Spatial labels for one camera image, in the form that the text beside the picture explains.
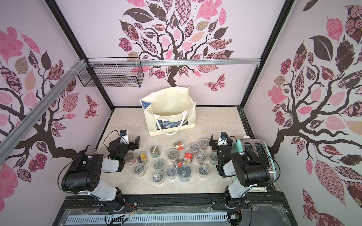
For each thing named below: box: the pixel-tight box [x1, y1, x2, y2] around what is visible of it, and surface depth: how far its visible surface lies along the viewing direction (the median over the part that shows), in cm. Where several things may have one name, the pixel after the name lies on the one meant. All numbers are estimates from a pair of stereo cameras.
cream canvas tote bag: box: [139, 86, 197, 138], surface depth 94 cm
